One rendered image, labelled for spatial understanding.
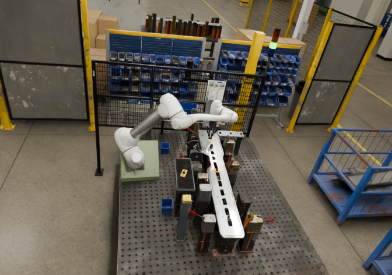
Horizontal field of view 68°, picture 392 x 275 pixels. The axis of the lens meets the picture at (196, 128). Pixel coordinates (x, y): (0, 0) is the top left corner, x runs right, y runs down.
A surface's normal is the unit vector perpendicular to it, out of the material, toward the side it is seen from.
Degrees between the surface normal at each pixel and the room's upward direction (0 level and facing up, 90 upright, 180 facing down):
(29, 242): 0
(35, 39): 91
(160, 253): 0
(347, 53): 90
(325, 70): 92
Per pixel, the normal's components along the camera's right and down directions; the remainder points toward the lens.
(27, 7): 0.17, 0.54
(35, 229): 0.14, -0.83
